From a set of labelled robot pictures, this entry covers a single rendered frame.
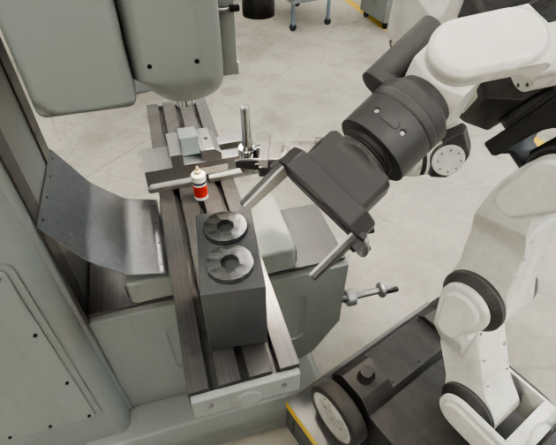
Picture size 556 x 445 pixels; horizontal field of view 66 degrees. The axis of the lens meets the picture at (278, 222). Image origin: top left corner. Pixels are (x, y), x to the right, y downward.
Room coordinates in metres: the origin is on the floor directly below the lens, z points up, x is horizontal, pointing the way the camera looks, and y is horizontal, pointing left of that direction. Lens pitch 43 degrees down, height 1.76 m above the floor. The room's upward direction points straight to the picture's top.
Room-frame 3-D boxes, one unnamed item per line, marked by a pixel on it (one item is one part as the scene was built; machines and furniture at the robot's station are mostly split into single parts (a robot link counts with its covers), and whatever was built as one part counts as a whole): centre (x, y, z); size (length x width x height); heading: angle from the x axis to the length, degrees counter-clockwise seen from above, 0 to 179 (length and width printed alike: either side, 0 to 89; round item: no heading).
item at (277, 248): (0.93, 0.22, 0.82); 0.50 x 0.35 x 0.12; 106
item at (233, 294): (0.59, 0.10, 1.06); 0.22 x 0.12 x 0.20; 10
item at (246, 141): (0.92, 0.08, 1.22); 0.03 x 0.03 x 0.11
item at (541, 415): (0.46, -0.55, 0.68); 0.21 x 0.20 x 0.13; 35
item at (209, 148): (1.11, 0.21, 1.05); 0.12 x 0.06 x 0.04; 18
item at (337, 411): (0.54, -0.17, 0.50); 0.20 x 0.05 x 0.20; 35
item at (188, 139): (1.09, 0.27, 1.07); 0.06 x 0.05 x 0.06; 18
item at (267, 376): (0.98, 0.23, 0.92); 1.24 x 0.23 x 0.08; 16
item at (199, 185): (0.97, 0.22, 1.01); 0.04 x 0.04 x 0.11
